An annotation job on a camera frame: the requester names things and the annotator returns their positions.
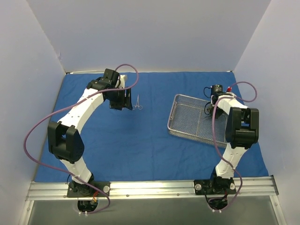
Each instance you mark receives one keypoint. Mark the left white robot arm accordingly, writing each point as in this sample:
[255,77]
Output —
[64,136]

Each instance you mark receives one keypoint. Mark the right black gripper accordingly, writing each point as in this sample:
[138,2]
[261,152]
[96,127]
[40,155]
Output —
[211,109]

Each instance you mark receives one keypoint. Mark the steel ring-handled forceps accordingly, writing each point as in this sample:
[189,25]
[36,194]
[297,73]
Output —
[137,106]

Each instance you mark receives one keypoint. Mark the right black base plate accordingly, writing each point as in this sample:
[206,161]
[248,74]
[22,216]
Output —
[204,187]

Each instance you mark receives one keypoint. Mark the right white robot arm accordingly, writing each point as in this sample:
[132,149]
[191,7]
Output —
[242,131]

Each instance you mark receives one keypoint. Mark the wire mesh instrument tray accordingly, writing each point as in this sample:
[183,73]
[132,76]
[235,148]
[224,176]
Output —
[189,118]

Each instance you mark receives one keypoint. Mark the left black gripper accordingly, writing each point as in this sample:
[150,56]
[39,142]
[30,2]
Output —
[122,101]

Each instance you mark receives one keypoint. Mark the aluminium front rail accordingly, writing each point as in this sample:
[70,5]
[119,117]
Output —
[252,186]

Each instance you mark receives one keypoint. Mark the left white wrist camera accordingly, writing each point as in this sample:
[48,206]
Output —
[123,79]

